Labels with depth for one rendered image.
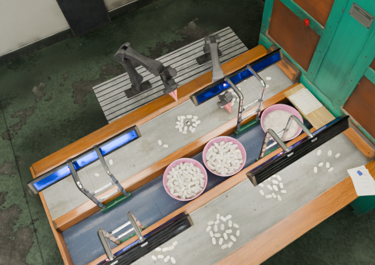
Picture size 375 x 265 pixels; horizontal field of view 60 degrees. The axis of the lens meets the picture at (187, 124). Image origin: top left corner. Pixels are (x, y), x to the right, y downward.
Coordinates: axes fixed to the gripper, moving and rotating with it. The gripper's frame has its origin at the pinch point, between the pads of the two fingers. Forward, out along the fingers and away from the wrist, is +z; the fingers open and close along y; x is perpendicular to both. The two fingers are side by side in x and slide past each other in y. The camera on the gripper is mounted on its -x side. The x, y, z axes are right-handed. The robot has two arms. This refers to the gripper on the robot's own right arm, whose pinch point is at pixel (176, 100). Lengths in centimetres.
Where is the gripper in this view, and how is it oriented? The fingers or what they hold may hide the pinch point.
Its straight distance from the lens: 214.7
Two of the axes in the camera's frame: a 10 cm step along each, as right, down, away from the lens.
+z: 4.3, 8.7, 2.2
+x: -2.8, -1.1, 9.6
